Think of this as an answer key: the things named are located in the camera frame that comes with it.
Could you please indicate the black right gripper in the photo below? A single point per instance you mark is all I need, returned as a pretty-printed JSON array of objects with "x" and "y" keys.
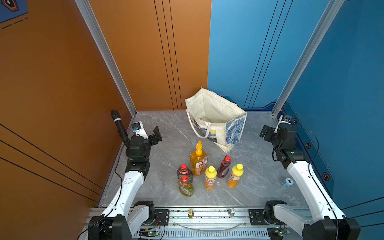
[{"x": 270, "y": 131}]

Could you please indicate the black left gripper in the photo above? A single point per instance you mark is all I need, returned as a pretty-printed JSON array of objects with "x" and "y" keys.
[{"x": 154, "y": 141}]

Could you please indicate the orange bottle yellow cap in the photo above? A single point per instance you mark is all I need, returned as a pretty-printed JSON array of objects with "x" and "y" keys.
[
  {"x": 236, "y": 174},
  {"x": 210, "y": 178}
]

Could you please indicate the large orange dish soap bottle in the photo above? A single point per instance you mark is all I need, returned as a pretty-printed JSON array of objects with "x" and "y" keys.
[{"x": 199, "y": 160}]

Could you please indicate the starry night canvas tote bag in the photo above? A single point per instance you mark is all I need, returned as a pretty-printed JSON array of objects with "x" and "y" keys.
[{"x": 214, "y": 118}]

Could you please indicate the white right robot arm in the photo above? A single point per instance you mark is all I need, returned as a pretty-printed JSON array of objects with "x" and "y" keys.
[{"x": 328, "y": 221}]

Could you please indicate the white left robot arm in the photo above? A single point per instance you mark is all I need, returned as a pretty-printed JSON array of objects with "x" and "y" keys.
[{"x": 122, "y": 218}]

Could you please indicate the dark red soap bottle left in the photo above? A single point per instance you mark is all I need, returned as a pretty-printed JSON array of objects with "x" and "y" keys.
[{"x": 184, "y": 170}]

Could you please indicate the dark red soap bottle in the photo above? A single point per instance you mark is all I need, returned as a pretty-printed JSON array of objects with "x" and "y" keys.
[
  {"x": 184, "y": 170},
  {"x": 224, "y": 167}
]

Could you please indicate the dark red soap bottle right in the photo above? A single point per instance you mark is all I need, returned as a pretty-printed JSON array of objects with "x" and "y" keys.
[{"x": 224, "y": 167}]

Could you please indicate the green soap bottle red cap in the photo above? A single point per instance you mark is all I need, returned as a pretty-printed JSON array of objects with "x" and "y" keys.
[{"x": 186, "y": 187}]

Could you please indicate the black microphone on stand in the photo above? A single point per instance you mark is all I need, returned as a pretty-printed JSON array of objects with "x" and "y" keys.
[{"x": 121, "y": 129}]

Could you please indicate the small blue white tape roll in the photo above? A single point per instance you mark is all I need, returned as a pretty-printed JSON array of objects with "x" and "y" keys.
[{"x": 287, "y": 183}]

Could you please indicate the green circuit board left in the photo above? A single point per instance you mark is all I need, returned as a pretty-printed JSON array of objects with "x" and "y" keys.
[{"x": 149, "y": 233}]

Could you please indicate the circuit board right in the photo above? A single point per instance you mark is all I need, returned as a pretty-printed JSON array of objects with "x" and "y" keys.
[{"x": 275, "y": 234}]

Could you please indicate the silver knob on rail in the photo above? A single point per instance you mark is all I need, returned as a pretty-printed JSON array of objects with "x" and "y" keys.
[{"x": 231, "y": 212}]

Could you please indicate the brass knob on rail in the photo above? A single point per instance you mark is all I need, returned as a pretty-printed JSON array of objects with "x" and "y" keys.
[{"x": 190, "y": 213}]

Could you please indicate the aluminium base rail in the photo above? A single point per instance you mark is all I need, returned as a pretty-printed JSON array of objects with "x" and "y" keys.
[{"x": 212, "y": 223}]

